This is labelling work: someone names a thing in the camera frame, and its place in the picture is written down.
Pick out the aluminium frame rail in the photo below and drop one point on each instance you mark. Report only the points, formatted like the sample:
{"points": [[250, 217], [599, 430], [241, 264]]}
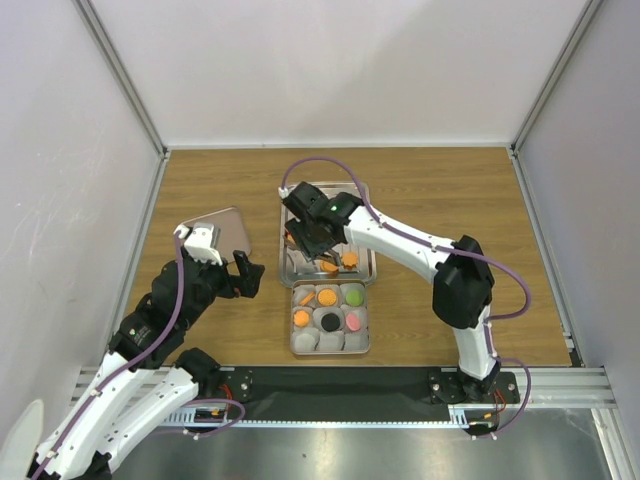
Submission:
{"points": [[541, 387]]}

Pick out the brown tin lid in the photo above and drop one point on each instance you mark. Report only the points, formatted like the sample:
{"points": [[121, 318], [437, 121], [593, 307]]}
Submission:
{"points": [[233, 234]]}

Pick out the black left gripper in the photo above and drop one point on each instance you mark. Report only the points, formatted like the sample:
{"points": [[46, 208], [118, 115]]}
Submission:
{"points": [[249, 275]]}

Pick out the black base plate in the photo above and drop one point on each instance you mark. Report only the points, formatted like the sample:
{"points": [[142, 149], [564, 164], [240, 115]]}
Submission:
{"points": [[360, 394]]}

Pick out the orange scalloped flower cookie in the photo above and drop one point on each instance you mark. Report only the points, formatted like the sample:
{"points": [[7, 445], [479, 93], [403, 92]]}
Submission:
{"points": [[350, 260]]}

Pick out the orange plain round cookie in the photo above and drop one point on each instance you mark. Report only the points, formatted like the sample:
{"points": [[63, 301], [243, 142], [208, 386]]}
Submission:
{"points": [[329, 267]]}

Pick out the pink round cookie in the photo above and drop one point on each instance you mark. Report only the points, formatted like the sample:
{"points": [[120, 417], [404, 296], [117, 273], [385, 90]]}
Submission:
{"points": [[353, 322]]}

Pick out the orange round sandwich cookie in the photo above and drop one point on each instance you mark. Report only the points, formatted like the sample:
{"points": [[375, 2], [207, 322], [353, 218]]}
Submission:
{"points": [[307, 299]]}

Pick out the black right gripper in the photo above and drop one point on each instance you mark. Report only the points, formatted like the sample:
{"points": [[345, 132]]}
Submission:
{"points": [[296, 231]]}

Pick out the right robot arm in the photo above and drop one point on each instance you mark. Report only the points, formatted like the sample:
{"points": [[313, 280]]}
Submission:
{"points": [[461, 281]]}

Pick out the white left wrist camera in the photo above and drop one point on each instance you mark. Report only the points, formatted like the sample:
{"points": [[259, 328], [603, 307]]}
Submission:
{"points": [[200, 242]]}

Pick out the black sandwich cookie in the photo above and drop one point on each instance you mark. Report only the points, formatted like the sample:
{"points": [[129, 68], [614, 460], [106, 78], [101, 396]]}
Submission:
{"points": [[330, 322]]}

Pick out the orange round dotted cookie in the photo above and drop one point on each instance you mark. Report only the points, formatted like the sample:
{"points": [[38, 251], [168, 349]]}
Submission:
{"points": [[327, 297]]}

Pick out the metal tongs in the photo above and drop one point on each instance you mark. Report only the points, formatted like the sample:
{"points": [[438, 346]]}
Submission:
{"points": [[320, 257]]}

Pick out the brown cookie tin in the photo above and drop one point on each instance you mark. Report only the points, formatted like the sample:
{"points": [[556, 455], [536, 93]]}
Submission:
{"points": [[312, 340]]}

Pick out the steel baking tray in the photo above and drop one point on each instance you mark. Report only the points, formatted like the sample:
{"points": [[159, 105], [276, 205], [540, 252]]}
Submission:
{"points": [[293, 267]]}

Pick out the green round cookie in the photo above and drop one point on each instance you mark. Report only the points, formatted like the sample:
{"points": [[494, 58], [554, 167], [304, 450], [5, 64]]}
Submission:
{"points": [[354, 298]]}

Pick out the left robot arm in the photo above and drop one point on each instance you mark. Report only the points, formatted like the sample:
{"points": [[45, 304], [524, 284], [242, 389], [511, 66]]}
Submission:
{"points": [[99, 432]]}

